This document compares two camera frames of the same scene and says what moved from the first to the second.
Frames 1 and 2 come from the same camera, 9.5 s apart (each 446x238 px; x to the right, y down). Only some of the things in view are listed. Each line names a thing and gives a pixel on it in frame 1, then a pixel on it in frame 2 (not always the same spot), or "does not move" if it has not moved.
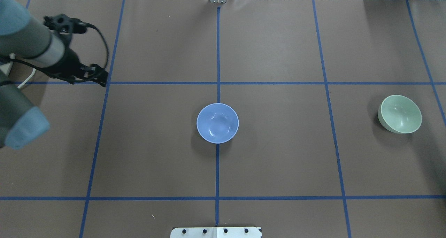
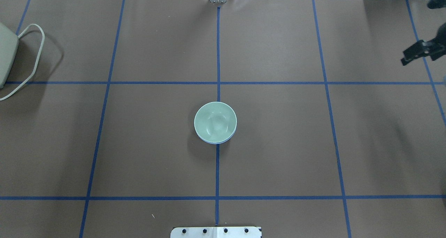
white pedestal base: [216, 232] does not move
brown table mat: [306, 77] does not move
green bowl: [400, 114] -> [215, 122]
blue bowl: [217, 123] does not move
